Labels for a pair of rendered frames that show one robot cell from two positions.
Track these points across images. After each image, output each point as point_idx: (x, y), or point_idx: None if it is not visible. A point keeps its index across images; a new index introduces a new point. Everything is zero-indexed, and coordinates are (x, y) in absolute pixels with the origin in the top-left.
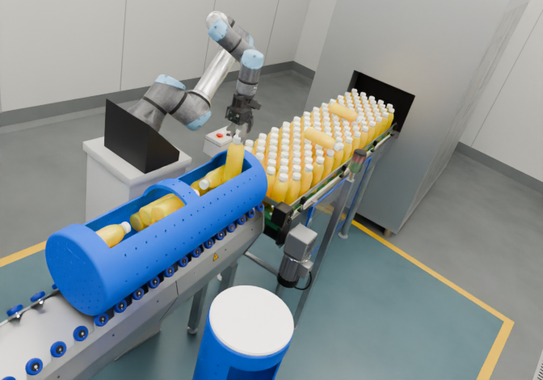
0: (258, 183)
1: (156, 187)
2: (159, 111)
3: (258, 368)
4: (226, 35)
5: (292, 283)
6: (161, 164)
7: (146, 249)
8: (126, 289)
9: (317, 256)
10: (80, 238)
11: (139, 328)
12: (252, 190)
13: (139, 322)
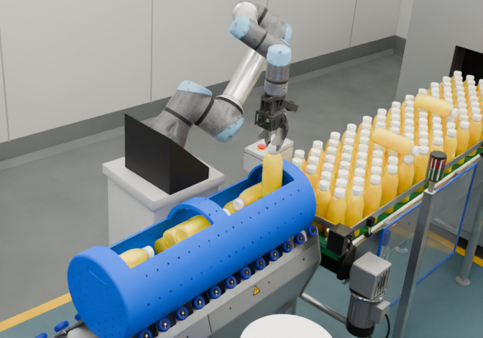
0: (303, 200)
1: (180, 208)
2: (183, 123)
3: None
4: (249, 32)
5: (366, 331)
6: (187, 183)
7: (169, 271)
8: (149, 314)
9: (402, 298)
10: (100, 257)
11: None
12: (295, 208)
13: None
